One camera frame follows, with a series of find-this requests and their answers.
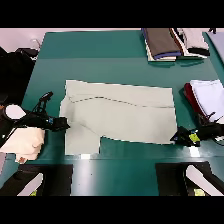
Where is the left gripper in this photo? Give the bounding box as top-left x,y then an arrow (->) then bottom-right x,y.
47,115 -> 71,132

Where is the cream garment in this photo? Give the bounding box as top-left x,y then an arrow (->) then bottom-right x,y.
0,127 -> 47,162

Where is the brown garment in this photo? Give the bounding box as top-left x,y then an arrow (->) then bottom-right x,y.
142,28 -> 183,57

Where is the red garment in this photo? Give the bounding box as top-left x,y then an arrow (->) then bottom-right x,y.
183,82 -> 214,125

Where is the black garment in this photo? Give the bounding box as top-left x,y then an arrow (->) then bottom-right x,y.
0,46 -> 36,108
187,47 -> 211,58

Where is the blue garment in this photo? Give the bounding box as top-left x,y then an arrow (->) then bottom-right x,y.
152,49 -> 184,61

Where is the white garment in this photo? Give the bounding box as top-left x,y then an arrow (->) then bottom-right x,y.
189,78 -> 224,125

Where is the pale grey garment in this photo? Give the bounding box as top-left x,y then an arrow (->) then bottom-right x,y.
179,28 -> 210,52

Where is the pale grey shirt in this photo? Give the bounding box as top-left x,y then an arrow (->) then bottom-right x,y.
59,79 -> 178,156

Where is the orange garment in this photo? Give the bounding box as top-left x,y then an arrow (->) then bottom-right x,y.
14,155 -> 29,165

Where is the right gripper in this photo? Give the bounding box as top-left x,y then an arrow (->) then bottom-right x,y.
179,126 -> 203,148

